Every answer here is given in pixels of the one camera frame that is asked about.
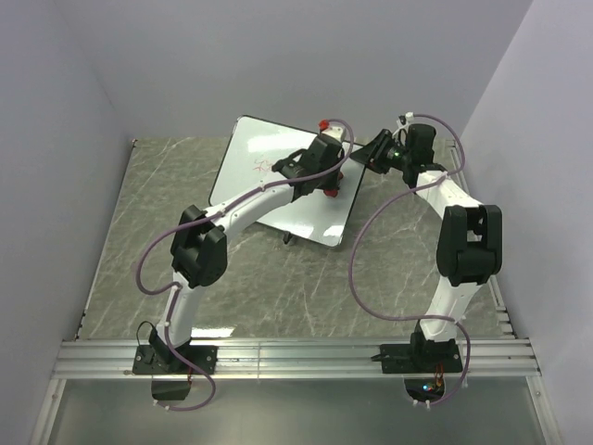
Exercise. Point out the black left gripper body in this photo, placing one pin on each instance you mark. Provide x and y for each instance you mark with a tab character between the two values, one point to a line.
329	181

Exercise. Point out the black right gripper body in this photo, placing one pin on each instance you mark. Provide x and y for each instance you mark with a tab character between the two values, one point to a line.
396	157

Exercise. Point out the red whiteboard eraser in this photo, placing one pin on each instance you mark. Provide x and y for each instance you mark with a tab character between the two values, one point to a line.
332	185

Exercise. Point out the white whiteboard with black frame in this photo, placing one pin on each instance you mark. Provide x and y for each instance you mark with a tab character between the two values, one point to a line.
255	144

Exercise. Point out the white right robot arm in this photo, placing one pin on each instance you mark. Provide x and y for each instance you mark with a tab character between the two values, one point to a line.
469	247

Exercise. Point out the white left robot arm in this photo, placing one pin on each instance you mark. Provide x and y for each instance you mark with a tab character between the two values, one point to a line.
199	248

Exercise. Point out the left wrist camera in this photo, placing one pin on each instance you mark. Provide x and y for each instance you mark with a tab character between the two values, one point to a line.
333	129

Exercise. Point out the aluminium side rail right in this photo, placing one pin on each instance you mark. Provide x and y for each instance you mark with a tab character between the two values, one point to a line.
503	317

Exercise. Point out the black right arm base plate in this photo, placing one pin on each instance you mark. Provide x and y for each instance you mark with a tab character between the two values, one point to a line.
415	359

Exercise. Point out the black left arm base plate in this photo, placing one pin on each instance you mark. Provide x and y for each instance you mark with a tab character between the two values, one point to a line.
159	360

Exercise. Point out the aluminium mounting rail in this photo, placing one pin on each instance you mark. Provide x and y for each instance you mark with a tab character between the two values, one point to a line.
291	358

